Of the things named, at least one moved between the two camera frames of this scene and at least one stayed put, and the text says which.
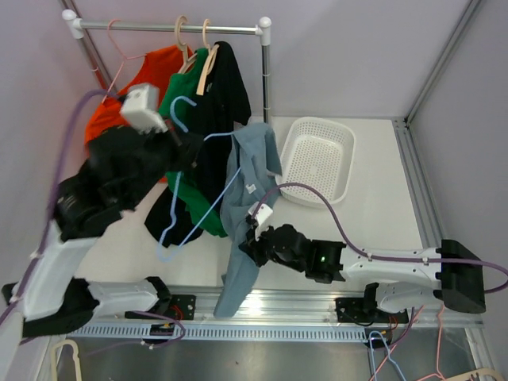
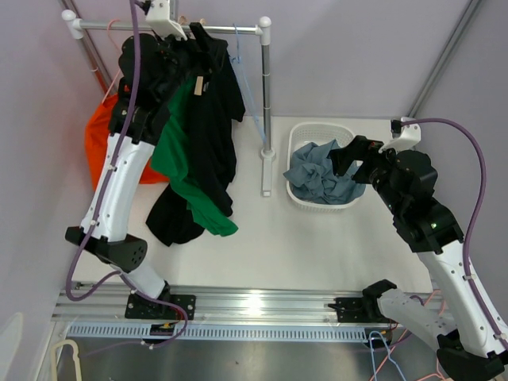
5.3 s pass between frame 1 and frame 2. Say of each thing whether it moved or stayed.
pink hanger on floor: stayed
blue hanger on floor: stayed
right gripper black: moved
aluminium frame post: stayed
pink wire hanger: stayed
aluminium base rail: stayed
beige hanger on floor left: stayed
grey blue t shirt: moved
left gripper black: moved
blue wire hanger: moved
